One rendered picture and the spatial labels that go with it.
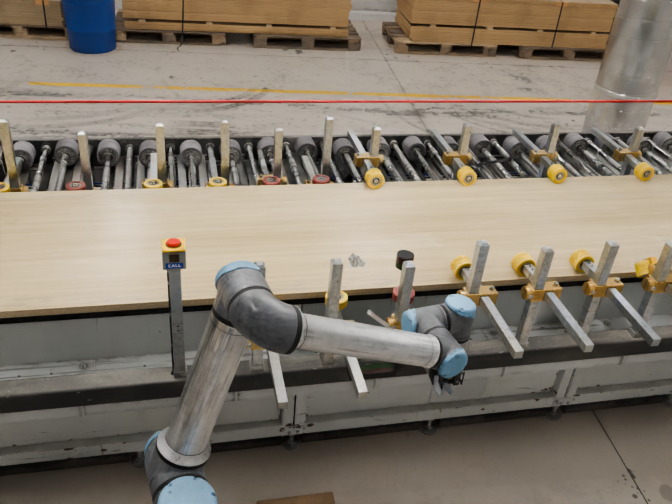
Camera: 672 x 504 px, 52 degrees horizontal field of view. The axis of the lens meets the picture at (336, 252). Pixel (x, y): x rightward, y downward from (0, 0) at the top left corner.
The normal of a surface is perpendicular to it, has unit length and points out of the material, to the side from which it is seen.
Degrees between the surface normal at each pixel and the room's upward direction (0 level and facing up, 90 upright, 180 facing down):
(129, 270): 0
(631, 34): 90
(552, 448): 0
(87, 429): 90
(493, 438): 0
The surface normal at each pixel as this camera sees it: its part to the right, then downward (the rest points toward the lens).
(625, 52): -0.65, 0.36
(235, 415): 0.21, 0.55
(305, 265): 0.08, -0.83
